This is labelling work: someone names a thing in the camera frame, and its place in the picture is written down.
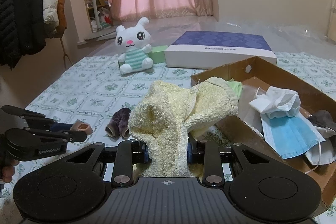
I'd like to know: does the yellow terry towel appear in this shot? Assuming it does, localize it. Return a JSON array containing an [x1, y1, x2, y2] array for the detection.
[[128, 77, 238, 177]]

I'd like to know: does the clear mesh plastic bag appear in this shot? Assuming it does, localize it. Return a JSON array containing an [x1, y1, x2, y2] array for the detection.
[[237, 82, 271, 132]]

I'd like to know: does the green microfiber cloth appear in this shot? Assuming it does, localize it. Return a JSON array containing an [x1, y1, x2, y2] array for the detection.
[[227, 79, 243, 99]]

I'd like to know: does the white cloth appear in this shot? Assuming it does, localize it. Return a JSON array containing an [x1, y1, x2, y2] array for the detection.
[[249, 86, 301, 119]]

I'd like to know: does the blue surgical mask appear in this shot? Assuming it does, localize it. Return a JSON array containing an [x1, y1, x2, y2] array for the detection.
[[260, 113, 325, 159]]

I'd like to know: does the grey cloth face mask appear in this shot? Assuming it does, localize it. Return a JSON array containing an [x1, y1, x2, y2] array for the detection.
[[305, 110, 335, 174]]

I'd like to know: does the person left hand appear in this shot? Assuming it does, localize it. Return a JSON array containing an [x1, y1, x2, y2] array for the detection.
[[1, 159, 19, 183]]

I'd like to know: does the brown cardboard tray box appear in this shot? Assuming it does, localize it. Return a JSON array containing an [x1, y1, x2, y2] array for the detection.
[[191, 56, 335, 214]]

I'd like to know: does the green floral tablecloth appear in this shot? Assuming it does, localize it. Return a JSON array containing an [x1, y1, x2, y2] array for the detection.
[[1, 52, 335, 223]]

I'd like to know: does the black jacket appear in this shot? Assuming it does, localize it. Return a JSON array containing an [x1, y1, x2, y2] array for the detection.
[[1, 0, 46, 69]]

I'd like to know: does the orange jacket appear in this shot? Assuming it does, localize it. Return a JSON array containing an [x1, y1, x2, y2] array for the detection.
[[49, 0, 67, 38]]

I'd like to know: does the purple white flat box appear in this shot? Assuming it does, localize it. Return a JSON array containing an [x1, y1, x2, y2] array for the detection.
[[165, 31, 277, 69]]

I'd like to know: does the white bunny plush toy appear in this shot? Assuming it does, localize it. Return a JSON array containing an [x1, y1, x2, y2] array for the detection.
[[115, 17, 153, 75]]

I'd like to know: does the wrapped wooden headboard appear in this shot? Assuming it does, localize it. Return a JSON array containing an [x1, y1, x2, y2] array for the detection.
[[327, 0, 336, 42]]

